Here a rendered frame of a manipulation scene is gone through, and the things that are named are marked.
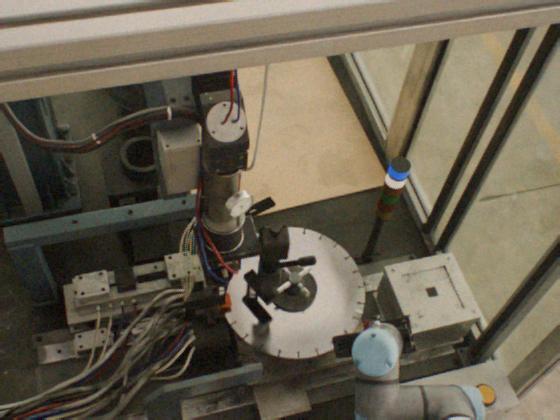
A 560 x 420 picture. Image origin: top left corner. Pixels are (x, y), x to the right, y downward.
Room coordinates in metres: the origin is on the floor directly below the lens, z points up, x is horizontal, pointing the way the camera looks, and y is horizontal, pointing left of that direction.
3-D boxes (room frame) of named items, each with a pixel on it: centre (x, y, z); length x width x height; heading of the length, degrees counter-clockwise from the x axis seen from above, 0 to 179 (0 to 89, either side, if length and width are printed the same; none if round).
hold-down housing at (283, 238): (0.68, 0.00, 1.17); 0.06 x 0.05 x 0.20; 104
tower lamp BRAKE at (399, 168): (0.97, -0.25, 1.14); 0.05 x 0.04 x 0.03; 23
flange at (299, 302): (0.74, -0.05, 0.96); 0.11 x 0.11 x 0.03
